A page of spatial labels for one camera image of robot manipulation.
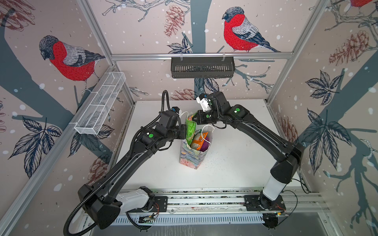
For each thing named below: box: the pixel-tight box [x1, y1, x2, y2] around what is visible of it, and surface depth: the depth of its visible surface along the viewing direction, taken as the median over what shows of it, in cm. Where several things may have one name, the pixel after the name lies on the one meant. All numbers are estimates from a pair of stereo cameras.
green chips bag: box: [185, 118, 197, 147], surface depth 71 cm
